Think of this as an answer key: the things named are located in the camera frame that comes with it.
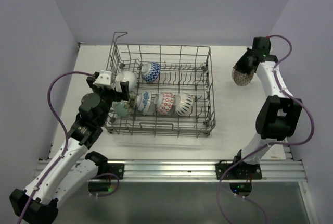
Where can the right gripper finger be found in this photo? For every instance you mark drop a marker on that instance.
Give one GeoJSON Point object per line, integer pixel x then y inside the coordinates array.
{"type": "Point", "coordinates": [251, 68]}
{"type": "Point", "coordinates": [241, 64]}

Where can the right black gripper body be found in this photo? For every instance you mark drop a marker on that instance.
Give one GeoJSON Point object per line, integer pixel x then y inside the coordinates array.
{"type": "Point", "coordinates": [251, 52]}

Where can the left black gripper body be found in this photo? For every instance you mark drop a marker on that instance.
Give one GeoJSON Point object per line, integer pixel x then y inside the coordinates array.
{"type": "Point", "coordinates": [106, 96]}

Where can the brown dotted ceramic bowl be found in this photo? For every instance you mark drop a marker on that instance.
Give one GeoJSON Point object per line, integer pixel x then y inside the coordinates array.
{"type": "Point", "coordinates": [242, 79]}

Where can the blue zigzag ceramic bowl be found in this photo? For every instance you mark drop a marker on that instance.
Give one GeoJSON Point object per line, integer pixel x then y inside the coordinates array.
{"type": "Point", "coordinates": [151, 72]}

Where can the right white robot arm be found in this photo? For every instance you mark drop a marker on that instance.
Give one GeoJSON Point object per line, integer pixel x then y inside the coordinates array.
{"type": "Point", "coordinates": [279, 115]}

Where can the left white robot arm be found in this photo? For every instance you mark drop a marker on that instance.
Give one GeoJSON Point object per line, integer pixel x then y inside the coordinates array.
{"type": "Point", "coordinates": [74, 164]}

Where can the white ribbed ceramic bowl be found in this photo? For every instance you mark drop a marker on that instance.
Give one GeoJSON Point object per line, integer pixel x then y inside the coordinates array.
{"type": "Point", "coordinates": [126, 76]}

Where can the pale green ceramic bowl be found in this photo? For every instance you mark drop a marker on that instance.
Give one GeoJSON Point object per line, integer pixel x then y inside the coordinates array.
{"type": "Point", "coordinates": [121, 108]}

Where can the brown floral ceramic bowl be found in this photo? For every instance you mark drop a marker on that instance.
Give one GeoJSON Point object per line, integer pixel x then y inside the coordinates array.
{"type": "Point", "coordinates": [130, 105]}

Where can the blue floral white bowl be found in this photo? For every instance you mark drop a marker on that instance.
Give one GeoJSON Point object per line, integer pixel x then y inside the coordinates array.
{"type": "Point", "coordinates": [143, 101]}

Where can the red diamond pattern bowl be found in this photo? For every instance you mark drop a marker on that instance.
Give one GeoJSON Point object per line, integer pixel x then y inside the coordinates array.
{"type": "Point", "coordinates": [164, 103]}

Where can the white bowl dark stripes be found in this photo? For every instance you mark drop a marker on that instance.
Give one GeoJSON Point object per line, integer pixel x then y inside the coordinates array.
{"type": "Point", "coordinates": [183, 103]}

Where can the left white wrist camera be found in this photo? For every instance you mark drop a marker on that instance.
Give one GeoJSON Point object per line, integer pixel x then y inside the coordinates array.
{"type": "Point", "coordinates": [105, 79]}

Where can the grey wire dish rack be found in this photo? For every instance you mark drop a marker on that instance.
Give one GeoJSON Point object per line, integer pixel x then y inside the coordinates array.
{"type": "Point", "coordinates": [184, 69]}

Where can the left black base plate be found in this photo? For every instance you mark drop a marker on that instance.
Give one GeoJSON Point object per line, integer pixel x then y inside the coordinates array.
{"type": "Point", "coordinates": [114, 168]}

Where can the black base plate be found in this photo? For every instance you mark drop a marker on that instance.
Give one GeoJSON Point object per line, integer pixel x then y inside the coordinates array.
{"type": "Point", "coordinates": [114, 168]}
{"type": "Point", "coordinates": [240, 172]}

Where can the aluminium mounting rail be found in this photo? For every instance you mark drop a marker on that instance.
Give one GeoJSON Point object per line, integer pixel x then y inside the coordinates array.
{"type": "Point", "coordinates": [148, 170]}

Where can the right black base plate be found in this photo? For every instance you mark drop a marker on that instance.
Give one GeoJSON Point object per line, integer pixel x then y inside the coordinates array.
{"type": "Point", "coordinates": [240, 172]}

